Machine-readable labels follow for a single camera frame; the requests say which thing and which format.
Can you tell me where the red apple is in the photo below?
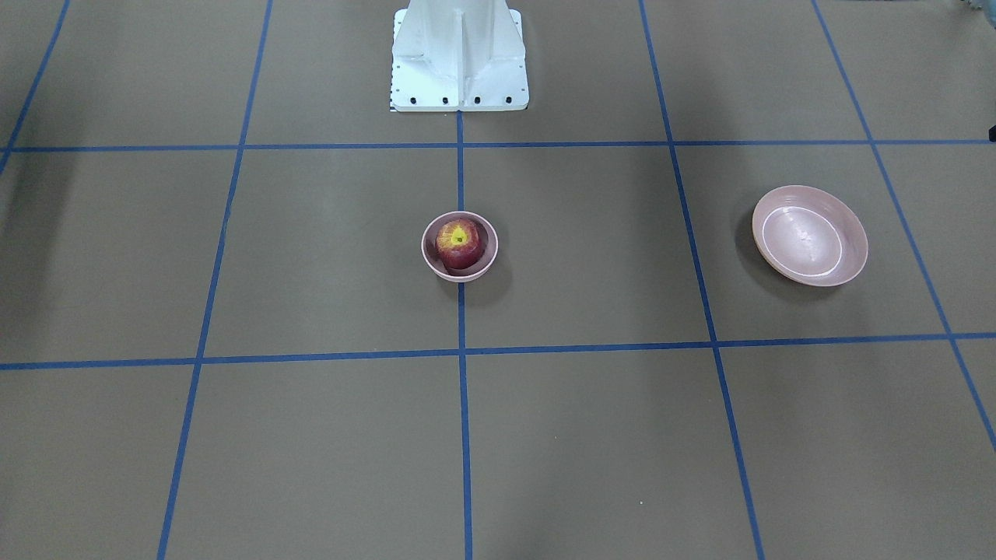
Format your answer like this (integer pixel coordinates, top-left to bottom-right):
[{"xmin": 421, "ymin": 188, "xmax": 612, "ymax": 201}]
[{"xmin": 435, "ymin": 217, "xmax": 485, "ymax": 271}]

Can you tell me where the pink bowl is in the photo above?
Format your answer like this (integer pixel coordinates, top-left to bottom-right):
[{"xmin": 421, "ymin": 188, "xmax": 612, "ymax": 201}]
[{"xmin": 421, "ymin": 212, "xmax": 499, "ymax": 283}]

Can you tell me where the pink plate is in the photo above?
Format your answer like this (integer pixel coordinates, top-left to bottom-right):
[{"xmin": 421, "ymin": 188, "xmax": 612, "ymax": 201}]
[{"xmin": 751, "ymin": 184, "xmax": 869, "ymax": 288}]

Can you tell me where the brown paper table cover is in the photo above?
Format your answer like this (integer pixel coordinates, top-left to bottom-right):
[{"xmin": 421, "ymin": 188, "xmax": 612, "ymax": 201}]
[{"xmin": 2, "ymin": 1, "xmax": 994, "ymax": 559}]

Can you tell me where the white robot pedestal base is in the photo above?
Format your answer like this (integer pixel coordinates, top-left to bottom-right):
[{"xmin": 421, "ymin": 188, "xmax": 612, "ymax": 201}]
[{"xmin": 389, "ymin": 1, "xmax": 530, "ymax": 113}]

